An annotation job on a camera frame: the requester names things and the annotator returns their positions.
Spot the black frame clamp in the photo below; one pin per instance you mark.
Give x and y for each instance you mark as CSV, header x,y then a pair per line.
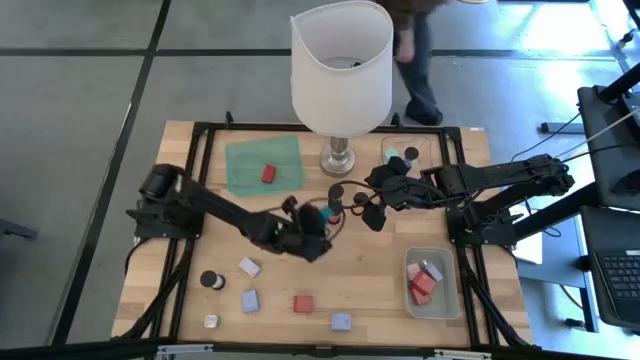
x,y
396,119
229,118

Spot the person's hand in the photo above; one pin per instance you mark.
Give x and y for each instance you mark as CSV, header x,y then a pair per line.
x,y
404,50

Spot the dark grey furniture foot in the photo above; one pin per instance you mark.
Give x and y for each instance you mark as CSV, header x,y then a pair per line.
x,y
17,229

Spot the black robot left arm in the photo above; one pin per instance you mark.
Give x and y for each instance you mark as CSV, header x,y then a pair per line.
x,y
220,207

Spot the white box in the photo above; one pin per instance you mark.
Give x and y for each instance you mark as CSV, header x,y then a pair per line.
x,y
249,266

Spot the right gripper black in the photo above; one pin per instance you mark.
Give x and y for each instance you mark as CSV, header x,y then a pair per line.
x,y
407,192

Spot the grey translucent bin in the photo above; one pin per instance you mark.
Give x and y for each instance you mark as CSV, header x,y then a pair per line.
x,y
447,300

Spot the white sheet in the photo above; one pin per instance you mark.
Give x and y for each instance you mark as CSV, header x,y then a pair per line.
x,y
529,249

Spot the person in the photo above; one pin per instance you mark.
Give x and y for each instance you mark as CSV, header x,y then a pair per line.
x,y
420,90

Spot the black lid clear container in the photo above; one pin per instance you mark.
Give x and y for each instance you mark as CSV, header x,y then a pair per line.
x,y
411,153

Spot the green translucent tray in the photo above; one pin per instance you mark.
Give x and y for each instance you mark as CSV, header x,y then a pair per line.
x,y
245,155

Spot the clear plastic tray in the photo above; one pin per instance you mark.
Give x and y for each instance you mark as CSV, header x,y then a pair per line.
x,y
425,145

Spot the black aluminium table frame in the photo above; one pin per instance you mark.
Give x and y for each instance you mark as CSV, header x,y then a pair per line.
x,y
250,126

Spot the laptop on stand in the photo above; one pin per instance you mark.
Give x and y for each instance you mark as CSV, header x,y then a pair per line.
x,y
620,275

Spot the black rig beam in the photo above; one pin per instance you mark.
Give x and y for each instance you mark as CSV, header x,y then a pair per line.
x,y
60,352

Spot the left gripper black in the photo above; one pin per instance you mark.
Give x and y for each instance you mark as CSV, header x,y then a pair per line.
x,y
300,246

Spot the red box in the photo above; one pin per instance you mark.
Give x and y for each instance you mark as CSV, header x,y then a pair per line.
x,y
269,173

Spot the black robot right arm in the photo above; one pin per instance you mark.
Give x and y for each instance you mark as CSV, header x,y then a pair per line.
x,y
500,175

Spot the blue wall charger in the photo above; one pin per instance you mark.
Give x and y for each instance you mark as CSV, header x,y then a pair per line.
x,y
434,271
250,301
341,321

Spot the silver lamp white shade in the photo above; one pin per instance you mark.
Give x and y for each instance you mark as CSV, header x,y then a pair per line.
x,y
340,100

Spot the grey stand foot bar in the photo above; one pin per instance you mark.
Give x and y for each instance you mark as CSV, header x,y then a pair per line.
x,y
562,127

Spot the black lid container white contents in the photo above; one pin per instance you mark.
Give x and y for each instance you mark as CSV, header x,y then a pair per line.
x,y
209,279

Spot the small green white item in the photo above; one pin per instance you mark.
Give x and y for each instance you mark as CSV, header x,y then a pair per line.
x,y
211,321

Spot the red wall charger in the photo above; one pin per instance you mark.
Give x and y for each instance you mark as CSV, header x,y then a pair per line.
x,y
424,283
303,304
419,299

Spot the silver frame bracket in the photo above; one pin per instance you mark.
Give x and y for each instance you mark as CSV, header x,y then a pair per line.
x,y
462,354
185,349

